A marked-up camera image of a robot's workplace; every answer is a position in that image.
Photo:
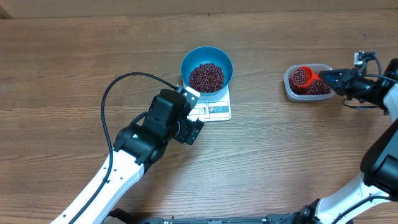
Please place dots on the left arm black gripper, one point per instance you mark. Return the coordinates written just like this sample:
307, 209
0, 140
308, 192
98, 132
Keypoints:
190, 131

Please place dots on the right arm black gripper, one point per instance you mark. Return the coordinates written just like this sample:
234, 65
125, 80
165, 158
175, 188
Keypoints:
347, 80

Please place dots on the red measuring scoop blue handle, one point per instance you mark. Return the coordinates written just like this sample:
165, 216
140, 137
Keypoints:
311, 77

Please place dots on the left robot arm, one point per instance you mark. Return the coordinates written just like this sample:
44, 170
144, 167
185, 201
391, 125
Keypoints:
136, 148

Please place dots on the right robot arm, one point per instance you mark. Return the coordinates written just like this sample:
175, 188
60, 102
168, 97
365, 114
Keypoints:
377, 181

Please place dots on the white kitchen scale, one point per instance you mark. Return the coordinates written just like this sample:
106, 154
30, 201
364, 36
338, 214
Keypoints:
212, 107

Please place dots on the red beans in scoop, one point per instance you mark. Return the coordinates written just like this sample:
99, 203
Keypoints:
299, 77

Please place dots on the red beans in bowl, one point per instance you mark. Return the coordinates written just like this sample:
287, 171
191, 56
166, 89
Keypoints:
207, 78

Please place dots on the blue bowl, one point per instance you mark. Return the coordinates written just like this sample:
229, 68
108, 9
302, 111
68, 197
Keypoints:
206, 54

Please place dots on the clear plastic container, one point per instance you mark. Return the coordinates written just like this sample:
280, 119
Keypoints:
316, 68

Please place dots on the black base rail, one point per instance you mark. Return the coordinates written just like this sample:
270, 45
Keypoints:
120, 216

